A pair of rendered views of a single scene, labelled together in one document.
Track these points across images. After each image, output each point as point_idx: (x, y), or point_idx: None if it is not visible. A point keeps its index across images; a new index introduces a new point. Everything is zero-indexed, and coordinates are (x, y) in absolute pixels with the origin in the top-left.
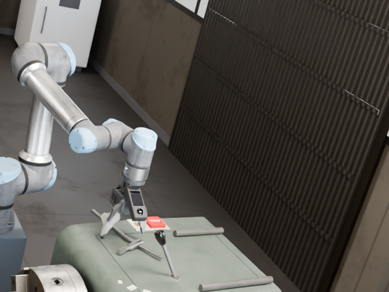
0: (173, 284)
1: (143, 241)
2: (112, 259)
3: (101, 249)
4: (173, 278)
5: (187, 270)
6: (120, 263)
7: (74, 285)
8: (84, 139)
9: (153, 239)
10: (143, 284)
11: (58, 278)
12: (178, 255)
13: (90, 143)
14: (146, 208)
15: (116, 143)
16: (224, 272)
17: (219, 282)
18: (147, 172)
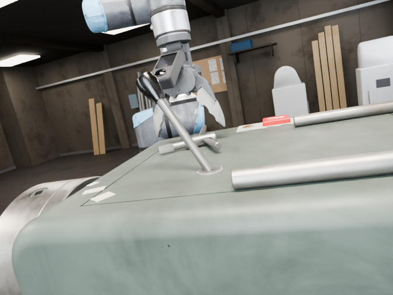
0: (186, 181)
1: (229, 138)
2: (140, 160)
3: (147, 153)
4: (200, 172)
5: (257, 159)
6: (142, 163)
7: (51, 196)
8: (82, 4)
9: (248, 134)
10: (125, 184)
11: (45, 189)
12: (267, 144)
13: (92, 7)
14: (204, 80)
15: (142, 3)
16: (362, 151)
17: (296, 161)
18: (174, 16)
